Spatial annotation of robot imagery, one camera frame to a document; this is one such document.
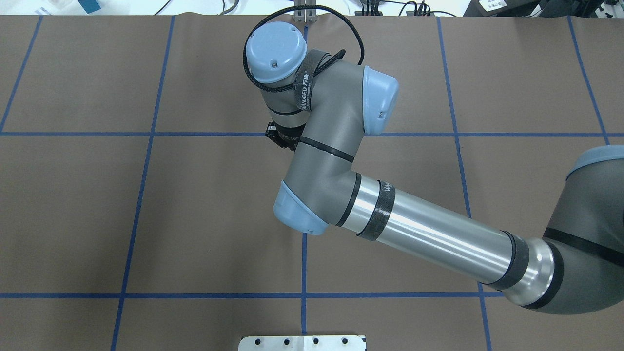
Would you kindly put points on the silver UR robot arm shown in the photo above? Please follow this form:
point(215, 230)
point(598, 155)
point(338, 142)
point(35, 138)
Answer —
point(322, 108)

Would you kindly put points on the black box with label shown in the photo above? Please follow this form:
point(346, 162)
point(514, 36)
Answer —
point(504, 8)

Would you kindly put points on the aluminium frame post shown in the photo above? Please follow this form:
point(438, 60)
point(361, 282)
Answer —
point(305, 16)

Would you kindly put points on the white camera stand base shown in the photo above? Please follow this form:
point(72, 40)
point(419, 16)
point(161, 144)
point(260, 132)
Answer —
point(304, 343)

